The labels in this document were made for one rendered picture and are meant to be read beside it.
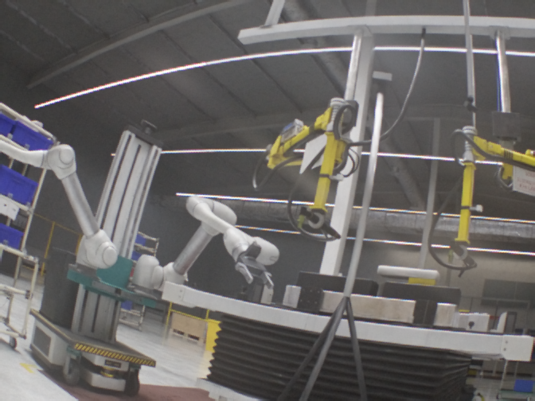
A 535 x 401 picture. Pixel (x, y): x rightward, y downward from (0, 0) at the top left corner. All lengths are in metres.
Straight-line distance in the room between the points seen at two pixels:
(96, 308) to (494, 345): 2.43
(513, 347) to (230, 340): 1.23
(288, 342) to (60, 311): 1.71
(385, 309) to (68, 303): 2.01
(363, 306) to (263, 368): 0.59
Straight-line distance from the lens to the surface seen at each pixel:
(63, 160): 2.42
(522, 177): 2.97
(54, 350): 2.87
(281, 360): 1.91
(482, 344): 1.67
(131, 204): 3.17
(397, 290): 2.37
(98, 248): 2.54
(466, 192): 2.68
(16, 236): 3.23
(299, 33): 4.22
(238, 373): 2.01
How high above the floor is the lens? 0.74
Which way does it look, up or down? 14 degrees up
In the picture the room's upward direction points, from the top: 14 degrees clockwise
